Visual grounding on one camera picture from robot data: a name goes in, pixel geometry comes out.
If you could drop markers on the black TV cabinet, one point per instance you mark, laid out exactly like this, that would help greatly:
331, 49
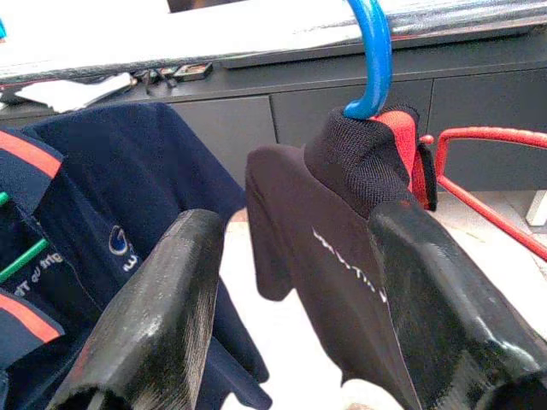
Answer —
342, 85

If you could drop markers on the red plastic hanger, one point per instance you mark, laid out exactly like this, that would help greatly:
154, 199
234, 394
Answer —
491, 133

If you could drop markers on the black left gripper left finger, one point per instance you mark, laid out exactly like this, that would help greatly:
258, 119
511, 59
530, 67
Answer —
162, 324

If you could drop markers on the black shirt red collar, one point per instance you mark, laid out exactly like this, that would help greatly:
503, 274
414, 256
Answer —
307, 222

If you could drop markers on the navy polo shirt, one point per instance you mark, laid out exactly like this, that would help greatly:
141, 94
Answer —
128, 171

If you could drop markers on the green plastic hanger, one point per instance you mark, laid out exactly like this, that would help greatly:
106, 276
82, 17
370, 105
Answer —
25, 258

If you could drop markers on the blue plastic hanger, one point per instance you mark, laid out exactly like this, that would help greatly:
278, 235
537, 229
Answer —
378, 64

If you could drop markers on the white papers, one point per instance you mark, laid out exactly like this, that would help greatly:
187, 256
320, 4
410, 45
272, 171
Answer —
64, 91

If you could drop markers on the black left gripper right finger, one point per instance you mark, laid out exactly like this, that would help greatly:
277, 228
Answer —
448, 324

